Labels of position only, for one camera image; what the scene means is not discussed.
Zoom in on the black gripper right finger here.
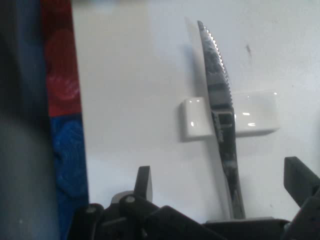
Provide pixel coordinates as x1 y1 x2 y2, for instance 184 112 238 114
283 156 320 240

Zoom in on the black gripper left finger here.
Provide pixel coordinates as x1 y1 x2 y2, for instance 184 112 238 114
72 165 208 240

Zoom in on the silver serrated table knife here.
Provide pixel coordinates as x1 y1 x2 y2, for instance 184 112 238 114
196 19 246 220

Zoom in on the white ceramic cutlery rest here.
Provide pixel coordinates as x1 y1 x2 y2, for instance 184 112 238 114
177 90 280 139

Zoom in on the red foam block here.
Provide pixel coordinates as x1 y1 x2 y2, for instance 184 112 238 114
39 0 83 118

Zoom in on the aluminium wall rail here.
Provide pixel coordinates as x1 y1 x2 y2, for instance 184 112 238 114
0 0 61 240

